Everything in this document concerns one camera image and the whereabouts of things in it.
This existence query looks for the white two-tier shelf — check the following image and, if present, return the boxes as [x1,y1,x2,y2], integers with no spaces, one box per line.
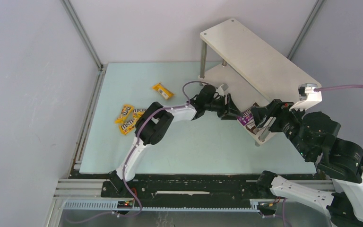
[198,17,322,147]

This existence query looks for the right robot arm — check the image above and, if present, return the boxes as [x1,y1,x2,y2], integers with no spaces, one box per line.
[251,99,363,227]

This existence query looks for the corner aluminium profile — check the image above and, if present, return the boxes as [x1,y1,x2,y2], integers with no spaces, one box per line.
[60,0,104,70]
[287,0,327,61]

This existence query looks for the yellow candy bar wrapper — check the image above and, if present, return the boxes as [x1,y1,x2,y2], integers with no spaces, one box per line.
[152,83,174,100]

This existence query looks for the left corner aluminium profile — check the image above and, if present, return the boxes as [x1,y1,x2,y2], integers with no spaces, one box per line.
[60,0,104,70]

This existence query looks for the right corner aluminium profile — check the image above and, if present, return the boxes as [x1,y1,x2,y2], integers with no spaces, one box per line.
[287,0,327,61]

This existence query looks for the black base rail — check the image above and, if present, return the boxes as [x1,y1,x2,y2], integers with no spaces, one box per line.
[101,173,280,210]

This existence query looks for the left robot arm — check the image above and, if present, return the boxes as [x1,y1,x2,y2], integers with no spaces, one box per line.
[109,83,242,191]

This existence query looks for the yellow candy bag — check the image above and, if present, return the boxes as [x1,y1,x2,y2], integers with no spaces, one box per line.
[119,118,138,135]
[115,104,135,123]
[132,108,146,119]

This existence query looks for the brown candy bag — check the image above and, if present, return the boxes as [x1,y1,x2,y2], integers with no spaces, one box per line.
[248,103,260,135]

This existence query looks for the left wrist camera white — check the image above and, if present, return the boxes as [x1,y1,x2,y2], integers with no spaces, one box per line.
[216,83,229,96]

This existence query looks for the purple candy bag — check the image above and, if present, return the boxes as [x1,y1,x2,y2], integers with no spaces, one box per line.
[237,108,256,131]

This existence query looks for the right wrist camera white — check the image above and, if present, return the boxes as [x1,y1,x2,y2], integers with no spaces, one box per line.
[289,83,322,112]

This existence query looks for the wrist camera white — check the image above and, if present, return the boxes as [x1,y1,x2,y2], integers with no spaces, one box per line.
[216,83,229,96]
[289,83,322,112]

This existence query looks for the small circuit board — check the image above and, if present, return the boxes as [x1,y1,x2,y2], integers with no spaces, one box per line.
[117,201,134,209]

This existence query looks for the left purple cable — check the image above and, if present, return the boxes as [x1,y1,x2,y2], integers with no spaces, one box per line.
[120,80,209,218]

